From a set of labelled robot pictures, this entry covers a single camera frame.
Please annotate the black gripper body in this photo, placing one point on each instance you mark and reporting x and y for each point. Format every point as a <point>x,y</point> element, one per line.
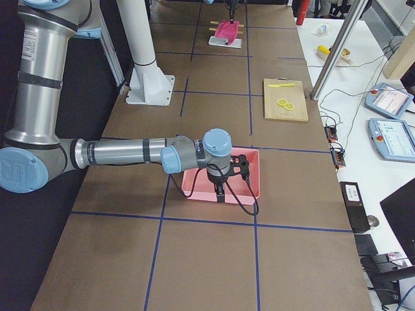
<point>215,180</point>
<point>231,6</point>

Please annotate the pink cleaning cloth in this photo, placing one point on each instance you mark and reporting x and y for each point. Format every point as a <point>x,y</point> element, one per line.
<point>227,31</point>

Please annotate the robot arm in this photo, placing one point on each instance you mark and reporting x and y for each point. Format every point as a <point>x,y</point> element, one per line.
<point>227,3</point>
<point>32,154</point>

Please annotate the pink plastic bin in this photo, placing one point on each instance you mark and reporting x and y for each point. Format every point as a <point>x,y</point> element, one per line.
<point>204,189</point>

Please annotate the white rack tray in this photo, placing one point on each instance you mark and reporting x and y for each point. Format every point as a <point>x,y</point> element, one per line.
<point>221,42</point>

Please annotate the red fire extinguisher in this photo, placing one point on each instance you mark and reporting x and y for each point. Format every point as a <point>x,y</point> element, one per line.
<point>302,11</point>

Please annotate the yellow plastic knife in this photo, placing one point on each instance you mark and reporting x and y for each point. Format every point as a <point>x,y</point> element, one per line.
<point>281,85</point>

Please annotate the white tube bottle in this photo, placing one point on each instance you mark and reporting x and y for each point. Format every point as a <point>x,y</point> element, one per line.
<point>322,30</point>

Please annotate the bamboo cutting board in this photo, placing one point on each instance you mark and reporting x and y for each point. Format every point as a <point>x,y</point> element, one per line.
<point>294,95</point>

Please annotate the lemon slice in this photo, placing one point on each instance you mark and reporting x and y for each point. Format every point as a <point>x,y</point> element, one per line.
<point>289,106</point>
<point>281,102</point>

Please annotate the black power box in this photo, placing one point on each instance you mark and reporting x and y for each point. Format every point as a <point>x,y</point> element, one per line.
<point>354,207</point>

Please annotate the teach pendant tablet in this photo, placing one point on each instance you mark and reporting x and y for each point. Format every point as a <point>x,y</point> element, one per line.
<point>388,101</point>
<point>392,139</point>

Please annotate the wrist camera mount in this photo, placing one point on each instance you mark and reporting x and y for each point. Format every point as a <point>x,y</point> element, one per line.
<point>239,165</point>

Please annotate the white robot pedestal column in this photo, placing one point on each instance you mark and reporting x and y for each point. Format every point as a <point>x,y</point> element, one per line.
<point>148,84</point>

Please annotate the aluminium frame post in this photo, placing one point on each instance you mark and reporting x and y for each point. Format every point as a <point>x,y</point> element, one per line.
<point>344,33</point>

